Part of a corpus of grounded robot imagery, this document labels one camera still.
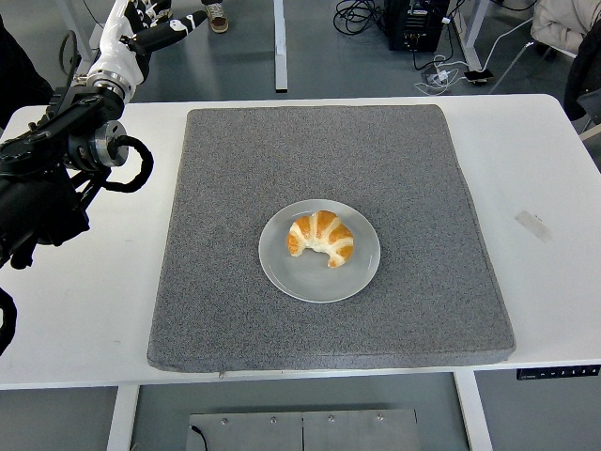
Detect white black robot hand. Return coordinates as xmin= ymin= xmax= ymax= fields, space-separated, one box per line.
xmin=87 ymin=0 xmax=208 ymax=93

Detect golden croissant bread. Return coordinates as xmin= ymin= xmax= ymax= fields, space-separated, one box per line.
xmin=285 ymin=210 xmax=355 ymax=269

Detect light grey round plate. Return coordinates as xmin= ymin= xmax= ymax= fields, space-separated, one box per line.
xmin=257 ymin=198 xmax=381 ymax=304

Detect grey metal plate with screws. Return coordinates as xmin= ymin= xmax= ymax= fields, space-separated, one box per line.
xmin=188 ymin=408 xmax=419 ymax=451

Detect black fabric cover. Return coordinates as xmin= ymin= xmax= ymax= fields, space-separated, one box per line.
xmin=0 ymin=13 xmax=54 ymax=131

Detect person's right shoe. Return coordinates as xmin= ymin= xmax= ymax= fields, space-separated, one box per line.
xmin=206 ymin=2 xmax=231 ymax=34

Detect white straight desk leg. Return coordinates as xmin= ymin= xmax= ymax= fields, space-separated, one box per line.
xmin=273 ymin=0 xmax=289 ymax=93

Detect grey speckled cushion mat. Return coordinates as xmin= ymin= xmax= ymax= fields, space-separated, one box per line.
xmin=146 ymin=103 xmax=516 ymax=375

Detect black computer case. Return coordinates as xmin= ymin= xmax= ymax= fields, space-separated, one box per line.
xmin=384 ymin=0 xmax=452 ymax=53

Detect grey floor power strip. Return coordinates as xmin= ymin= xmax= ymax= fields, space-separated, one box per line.
xmin=421 ymin=64 xmax=459 ymax=88

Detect white table leg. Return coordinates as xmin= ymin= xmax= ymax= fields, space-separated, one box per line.
xmin=103 ymin=384 xmax=141 ymax=451
xmin=453 ymin=370 xmax=494 ymax=451

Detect black smartphone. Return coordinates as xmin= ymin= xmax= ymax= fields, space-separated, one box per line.
xmin=464 ymin=69 xmax=496 ymax=86

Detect grey chair leg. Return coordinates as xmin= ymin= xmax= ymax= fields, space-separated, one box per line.
xmin=489 ymin=41 xmax=536 ymax=94

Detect beige padded jacket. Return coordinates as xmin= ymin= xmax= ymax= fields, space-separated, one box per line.
xmin=531 ymin=0 xmax=601 ymax=57

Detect translucent tape strip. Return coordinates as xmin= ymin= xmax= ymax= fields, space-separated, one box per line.
xmin=515 ymin=210 xmax=553 ymax=244

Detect black jacket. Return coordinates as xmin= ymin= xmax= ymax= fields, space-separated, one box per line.
xmin=562 ymin=21 xmax=601 ymax=123

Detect grey chair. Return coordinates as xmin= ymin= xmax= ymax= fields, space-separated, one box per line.
xmin=578 ymin=88 xmax=601 ymax=140

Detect black desk control panel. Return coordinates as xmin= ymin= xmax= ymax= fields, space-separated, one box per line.
xmin=516 ymin=365 xmax=601 ymax=381

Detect tangled black floor cables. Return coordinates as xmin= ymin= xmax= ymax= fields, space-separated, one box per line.
xmin=333 ymin=0 xmax=391 ymax=37

